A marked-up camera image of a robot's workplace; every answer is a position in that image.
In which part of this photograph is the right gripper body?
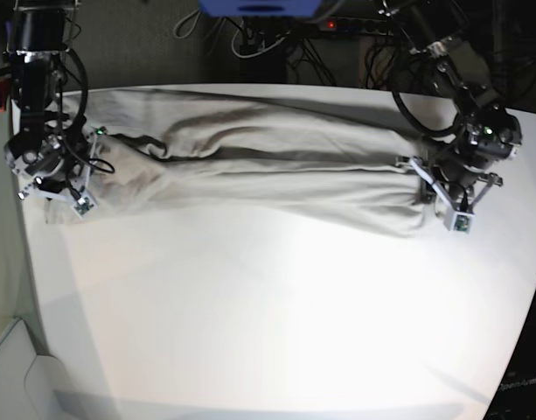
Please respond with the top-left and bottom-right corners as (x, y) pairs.
(17, 127), (115, 206)

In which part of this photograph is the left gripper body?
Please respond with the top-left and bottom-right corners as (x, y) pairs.
(395, 157), (504, 213)

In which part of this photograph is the grey t-shirt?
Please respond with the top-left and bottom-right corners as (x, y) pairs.
(43, 87), (443, 240)

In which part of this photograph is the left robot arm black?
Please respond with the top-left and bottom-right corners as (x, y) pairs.
(377, 1), (522, 219)

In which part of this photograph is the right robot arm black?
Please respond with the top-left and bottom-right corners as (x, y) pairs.
(3, 1), (115, 215)

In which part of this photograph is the black power strip red light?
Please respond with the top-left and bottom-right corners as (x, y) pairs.
(317, 17), (393, 36)

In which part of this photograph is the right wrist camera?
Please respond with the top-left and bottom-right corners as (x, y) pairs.
(73, 194), (97, 218)

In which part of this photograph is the white cable loop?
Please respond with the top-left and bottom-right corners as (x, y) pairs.
(230, 25), (287, 60)

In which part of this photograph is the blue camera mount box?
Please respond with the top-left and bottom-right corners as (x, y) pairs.
(198, 0), (322, 18)

